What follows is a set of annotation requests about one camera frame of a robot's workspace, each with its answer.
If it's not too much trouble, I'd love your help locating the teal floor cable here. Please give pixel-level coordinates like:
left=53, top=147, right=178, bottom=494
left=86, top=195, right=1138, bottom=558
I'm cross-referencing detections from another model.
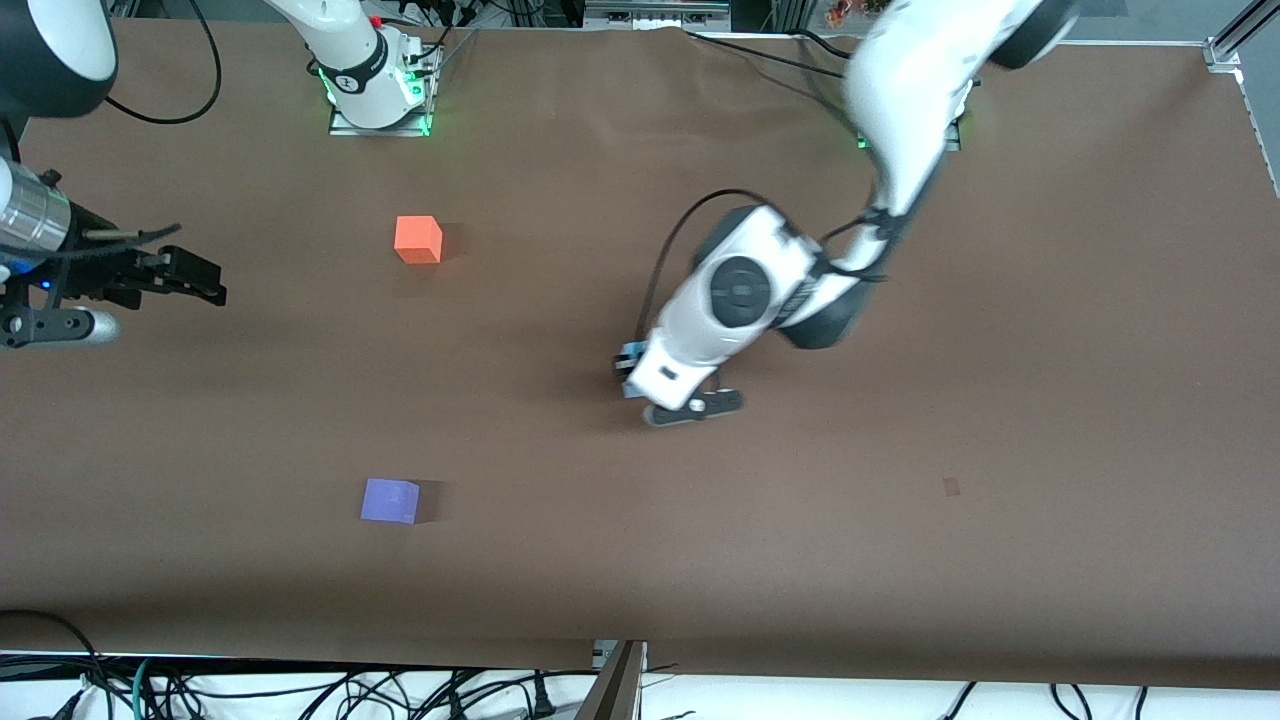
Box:
left=128, top=657, right=163, bottom=720

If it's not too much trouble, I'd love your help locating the short black table cable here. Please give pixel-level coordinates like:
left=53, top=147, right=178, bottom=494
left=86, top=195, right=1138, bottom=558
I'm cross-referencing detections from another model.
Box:
left=795, top=28, right=853, bottom=61

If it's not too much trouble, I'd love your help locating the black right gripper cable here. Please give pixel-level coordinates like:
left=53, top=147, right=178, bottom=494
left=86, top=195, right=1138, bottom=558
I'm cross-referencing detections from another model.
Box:
left=50, top=223, right=184, bottom=264

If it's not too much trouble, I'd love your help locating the black looping arm cable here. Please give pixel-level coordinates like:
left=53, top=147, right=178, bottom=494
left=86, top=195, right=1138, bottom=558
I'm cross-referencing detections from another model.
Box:
left=104, top=0, right=224, bottom=127

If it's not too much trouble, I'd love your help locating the aluminium profile post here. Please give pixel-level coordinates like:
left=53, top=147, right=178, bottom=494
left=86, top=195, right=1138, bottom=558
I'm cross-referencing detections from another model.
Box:
left=575, top=640, right=650, bottom=720

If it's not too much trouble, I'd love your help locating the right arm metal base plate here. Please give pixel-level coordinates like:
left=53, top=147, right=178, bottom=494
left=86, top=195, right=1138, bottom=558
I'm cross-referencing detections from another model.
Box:
left=327, top=45, right=434, bottom=139

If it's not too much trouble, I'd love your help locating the aluminium extrusion bar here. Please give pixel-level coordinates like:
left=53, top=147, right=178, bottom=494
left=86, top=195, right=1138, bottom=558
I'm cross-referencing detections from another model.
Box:
left=585, top=0, right=732, bottom=32

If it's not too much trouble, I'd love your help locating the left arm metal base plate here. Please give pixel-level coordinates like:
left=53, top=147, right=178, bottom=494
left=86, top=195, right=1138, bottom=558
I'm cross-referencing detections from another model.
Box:
left=855, top=80, right=964, bottom=154

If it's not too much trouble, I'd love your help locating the purple foam block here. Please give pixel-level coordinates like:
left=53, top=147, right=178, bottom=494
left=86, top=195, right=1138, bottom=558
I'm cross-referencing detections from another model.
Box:
left=360, top=478, right=421, bottom=526

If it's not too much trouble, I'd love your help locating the aluminium table frame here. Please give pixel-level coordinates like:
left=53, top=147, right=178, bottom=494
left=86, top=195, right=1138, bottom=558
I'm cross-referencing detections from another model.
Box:
left=1203, top=0, right=1280, bottom=197

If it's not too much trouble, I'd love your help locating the orange foam block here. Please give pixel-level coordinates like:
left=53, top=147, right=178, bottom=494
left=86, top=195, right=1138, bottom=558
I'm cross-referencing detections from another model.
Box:
left=394, top=215, right=444, bottom=266

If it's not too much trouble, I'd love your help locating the long black table cable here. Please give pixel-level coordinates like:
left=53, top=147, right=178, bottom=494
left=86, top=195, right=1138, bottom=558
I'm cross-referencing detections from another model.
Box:
left=683, top=28, right=863, bottom=81

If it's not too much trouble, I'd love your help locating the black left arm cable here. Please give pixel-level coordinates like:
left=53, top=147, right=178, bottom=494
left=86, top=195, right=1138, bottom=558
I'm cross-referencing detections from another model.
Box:
left=636, top=188, right=893, bottom=347

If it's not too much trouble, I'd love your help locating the brown table cover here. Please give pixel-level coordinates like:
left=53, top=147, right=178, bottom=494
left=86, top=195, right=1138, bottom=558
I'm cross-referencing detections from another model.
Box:
left=0, top=18, right=1280, bottom=691

